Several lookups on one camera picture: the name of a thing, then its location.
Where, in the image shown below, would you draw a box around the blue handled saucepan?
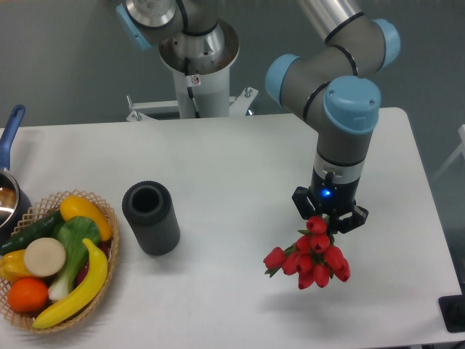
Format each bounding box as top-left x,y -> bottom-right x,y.
1,105 -> 31,244

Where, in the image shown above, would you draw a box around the yellow plastic banana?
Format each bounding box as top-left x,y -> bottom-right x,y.
32,238 -> 108,330

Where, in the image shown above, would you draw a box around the beige round radish slice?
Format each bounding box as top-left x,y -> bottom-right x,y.
23,238 -> 66,277

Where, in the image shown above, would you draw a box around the red tulip bouquet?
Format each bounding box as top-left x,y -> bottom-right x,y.
263,215 -> 351,289

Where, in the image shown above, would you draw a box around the yellow squash toy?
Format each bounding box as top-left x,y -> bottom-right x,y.
60,196 -> 113,242

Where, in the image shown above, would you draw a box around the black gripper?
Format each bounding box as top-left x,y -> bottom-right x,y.
291,169 -> 368,233

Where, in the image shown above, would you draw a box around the green cucumber toy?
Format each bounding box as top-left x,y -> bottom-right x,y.
1,210 -> 64,256

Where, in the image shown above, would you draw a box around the white frame at right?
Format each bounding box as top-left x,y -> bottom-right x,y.
432,124 -> 464,181

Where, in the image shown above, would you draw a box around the green bok choy toy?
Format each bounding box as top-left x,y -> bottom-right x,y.
48,216 -> 100,302

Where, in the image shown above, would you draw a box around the black device at edge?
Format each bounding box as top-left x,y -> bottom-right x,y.
438,294 -> 464,333

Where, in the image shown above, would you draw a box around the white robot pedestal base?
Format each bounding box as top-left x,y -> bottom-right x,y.
126,19 -> 259,121

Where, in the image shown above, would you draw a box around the orange plastic fruit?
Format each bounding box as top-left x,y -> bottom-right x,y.
7,278 -> 49,313

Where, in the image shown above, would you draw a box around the yellow bell pepper toy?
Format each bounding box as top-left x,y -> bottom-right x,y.
1,249 -> 33,283

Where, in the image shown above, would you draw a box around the dark grey ribbed vase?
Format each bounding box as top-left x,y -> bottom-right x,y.
122,181 -> 180,256

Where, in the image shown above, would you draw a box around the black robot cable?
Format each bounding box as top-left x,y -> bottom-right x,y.
183,56 -> 201,119

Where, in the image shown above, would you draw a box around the woven wicker basket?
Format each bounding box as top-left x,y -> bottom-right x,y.
1,190 -> 120,334

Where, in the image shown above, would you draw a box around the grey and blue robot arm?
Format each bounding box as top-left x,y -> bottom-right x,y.
116,1 -> 400,233

